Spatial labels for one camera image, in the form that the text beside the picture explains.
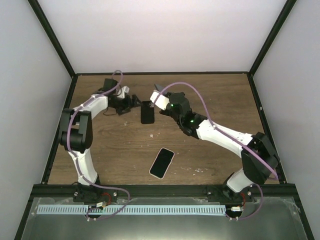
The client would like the black phone case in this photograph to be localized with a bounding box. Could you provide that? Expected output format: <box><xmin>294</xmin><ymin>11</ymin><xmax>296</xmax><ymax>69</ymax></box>
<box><xmin>140</xmin><ymin>101</ymin><xmax>155</xmax><ymax>125</ymax></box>

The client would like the phone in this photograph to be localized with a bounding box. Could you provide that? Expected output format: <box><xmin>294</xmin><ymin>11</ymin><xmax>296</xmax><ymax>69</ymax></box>
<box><xmin>149</xmin><ymin>147</ymin><xmax>175</xmax><ymax>179</ymax></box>

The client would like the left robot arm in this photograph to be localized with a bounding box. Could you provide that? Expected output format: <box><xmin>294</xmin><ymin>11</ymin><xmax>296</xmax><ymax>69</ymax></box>
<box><xmin>58</xmin><ymin>78</ymin><xmax>142</xmax><ymax>202</ymax></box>

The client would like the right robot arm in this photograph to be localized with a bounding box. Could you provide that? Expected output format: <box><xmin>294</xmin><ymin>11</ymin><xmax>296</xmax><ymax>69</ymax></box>
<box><xmin>150</xmin><ymin>84</ymin><xmax>280</xmax><ymax>202</ymax></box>

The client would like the metal front plate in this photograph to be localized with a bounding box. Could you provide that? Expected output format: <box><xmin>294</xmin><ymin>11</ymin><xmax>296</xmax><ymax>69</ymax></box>
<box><xmin>22</xmin><ymin>197</ymin><xmax>307</xmax><ymax>240</ymax></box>

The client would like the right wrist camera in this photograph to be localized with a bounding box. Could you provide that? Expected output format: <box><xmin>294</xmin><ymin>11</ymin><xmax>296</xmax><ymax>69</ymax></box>
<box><xmin>149</xmin><ymin>90</ymin><xmax>170</xmax><ymax>110</ymax></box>

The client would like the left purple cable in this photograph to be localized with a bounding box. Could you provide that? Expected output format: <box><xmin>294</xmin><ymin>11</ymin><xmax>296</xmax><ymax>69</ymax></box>
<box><xmin>67</xmin><ymin>69</ymin><xmax>132</xmax><ymax>222</ymax></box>

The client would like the black enclosure frame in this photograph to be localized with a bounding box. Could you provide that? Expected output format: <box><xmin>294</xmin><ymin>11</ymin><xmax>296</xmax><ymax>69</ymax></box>
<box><xmin>15</xmin><ymin>0</ymin><xmax>314</xmax><ymax>240</ymax></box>

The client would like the light blue slotted rail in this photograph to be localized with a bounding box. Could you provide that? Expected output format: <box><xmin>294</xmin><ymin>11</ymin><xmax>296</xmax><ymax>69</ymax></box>
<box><xmin>36</xmin><ymin>204</ymin><xmax>226</xmax><ymax>216</ymax></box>

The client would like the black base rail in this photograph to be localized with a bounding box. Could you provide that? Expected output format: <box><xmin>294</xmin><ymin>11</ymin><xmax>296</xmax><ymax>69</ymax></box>
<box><xmin>29</xmin><ymin>183</ymin><xmax>299</xmax><ymax>204</ymax></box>

